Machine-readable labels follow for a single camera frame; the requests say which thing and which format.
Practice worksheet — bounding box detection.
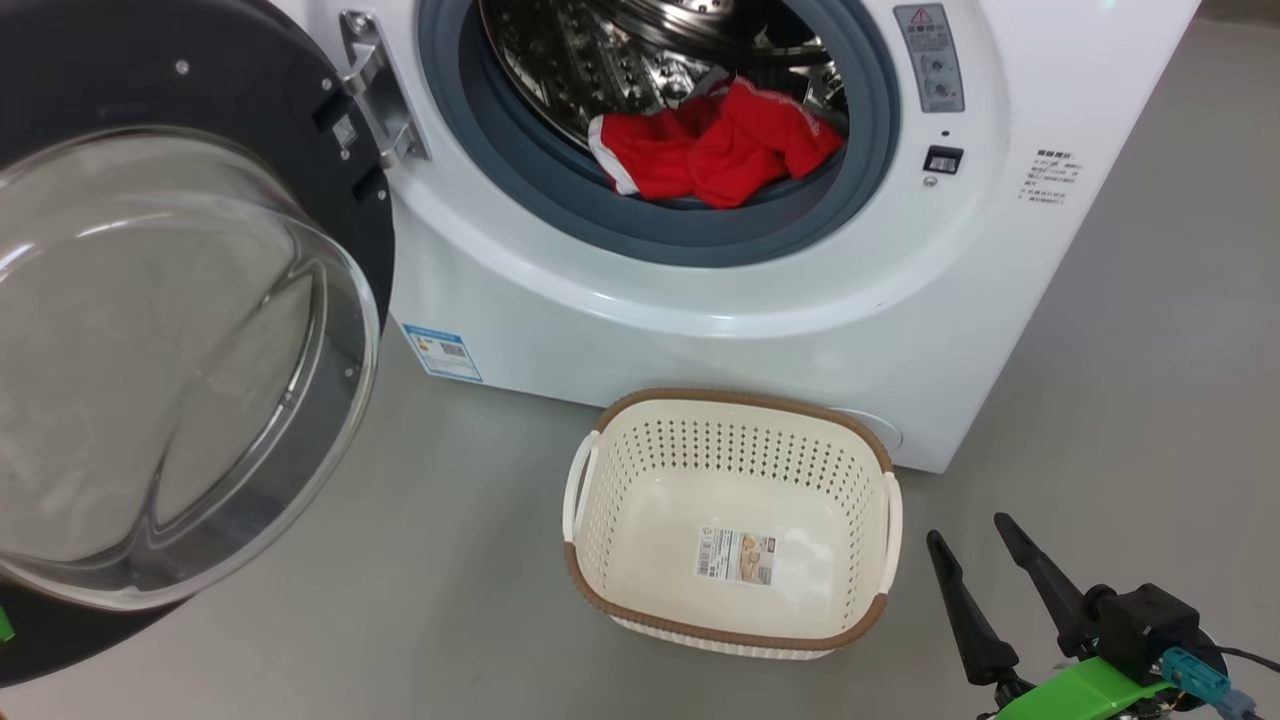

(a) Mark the black cable teal connector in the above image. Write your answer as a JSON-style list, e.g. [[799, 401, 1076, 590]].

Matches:
[[1160, 645, 1280, 720]]

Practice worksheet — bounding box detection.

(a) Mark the blue energy label sticker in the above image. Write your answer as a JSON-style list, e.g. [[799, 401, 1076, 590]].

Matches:
[[402, 322, 483, 383]]

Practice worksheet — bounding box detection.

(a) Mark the grey warning label plate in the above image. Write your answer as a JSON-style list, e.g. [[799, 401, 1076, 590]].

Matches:
[[893, 3, 966, 113]]

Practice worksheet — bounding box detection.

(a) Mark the cream perforated basket brown rim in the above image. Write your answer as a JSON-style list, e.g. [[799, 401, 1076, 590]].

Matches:
[[562, 388, 904, 661]]

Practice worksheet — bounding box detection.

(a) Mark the round white filter cover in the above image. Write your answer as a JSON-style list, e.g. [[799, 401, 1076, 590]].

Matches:
[[830, 407, 904, 453]]

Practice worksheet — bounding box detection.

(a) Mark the black round glass washer door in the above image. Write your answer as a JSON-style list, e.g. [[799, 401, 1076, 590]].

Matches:
[[0, 0, 398, 689]]

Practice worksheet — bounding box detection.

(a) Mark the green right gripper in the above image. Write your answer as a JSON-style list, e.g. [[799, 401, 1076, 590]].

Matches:
[[926, 513, 1171, 720]]

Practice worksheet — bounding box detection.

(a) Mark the white front-load washing machine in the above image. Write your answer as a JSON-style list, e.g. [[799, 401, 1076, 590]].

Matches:
[[265, 0, 1201, 474]]

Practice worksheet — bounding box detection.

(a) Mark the white product label sticker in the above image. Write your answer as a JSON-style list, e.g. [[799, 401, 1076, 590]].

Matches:
[[696, 527, 776, 586]]

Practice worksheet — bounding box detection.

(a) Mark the red garment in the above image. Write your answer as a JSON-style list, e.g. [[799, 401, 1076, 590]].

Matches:
[[587, 78, 846, 209]]

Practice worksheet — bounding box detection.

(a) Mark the silver metal door hinge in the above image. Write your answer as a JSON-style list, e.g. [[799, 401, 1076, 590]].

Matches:
[[340, 10, 431, 169]]

